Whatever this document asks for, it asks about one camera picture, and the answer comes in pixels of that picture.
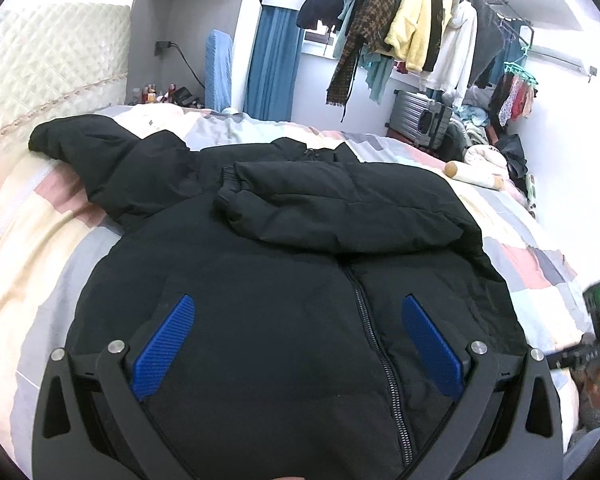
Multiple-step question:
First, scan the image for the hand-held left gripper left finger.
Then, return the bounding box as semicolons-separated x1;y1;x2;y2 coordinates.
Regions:
32;294;196;480

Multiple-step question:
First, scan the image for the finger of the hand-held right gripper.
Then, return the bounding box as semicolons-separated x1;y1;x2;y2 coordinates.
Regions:
545;337;593;371

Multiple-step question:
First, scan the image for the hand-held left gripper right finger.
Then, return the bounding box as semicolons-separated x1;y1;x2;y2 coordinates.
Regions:
401;294;566;480

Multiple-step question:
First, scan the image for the black puffer jacket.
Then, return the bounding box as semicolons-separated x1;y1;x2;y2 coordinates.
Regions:
28;114;531;480

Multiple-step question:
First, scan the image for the pile of clothes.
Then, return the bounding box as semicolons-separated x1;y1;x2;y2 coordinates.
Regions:
450;102;531;196

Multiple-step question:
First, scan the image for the green white printed package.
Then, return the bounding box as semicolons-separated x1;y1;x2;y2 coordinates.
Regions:
525;174;540;218

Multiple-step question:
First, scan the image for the patchwork quilt bed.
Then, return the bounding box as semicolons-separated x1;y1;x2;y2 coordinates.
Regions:
0;102;593;461

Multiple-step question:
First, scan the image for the cream roll with wooden ends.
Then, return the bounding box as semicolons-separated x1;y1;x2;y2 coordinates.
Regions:
444;160;507;190

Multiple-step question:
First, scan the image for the silver suitcase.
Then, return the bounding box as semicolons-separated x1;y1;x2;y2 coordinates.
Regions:
386;90;453;150

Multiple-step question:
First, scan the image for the green clip hanger with socks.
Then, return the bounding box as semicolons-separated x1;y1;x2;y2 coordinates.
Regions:
490;45;538;128

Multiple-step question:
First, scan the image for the group of cosmetic bottles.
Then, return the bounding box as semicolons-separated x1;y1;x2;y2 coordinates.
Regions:
130;82;203;108

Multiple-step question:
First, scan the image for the white air conditioner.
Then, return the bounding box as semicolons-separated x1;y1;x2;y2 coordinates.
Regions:
527;45;598;78

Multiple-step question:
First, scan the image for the teal hanging garment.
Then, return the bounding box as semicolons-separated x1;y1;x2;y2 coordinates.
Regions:
337;0;396;103

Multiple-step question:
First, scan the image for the blue cloth-covered board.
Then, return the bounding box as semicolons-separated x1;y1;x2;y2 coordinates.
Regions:
203;30;234;113

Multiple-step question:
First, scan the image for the white hoodie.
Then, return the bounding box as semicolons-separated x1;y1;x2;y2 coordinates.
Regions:
420;0;479;93

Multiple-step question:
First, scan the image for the dark grey hanging coat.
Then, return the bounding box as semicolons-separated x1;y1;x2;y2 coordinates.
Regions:
460;0;506;86

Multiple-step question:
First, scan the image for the cream quilted headboard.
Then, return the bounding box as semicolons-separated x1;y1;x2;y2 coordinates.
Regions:
0;2;132;151

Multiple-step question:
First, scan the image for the blue curtain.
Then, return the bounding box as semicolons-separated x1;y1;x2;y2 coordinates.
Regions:
245;4;306;122

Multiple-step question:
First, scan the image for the yellow fleece jacket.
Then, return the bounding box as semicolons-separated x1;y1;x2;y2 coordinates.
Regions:
384;0;453;75

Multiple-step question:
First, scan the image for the grey wardrobe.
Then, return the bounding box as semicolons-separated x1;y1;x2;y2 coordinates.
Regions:
130;0;273;111

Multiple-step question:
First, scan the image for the black hanging jacket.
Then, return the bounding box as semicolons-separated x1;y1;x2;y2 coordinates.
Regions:
296;0;351;31

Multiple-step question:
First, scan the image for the black wall charger with cable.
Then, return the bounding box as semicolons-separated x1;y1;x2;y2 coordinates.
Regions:
153;40;206;96

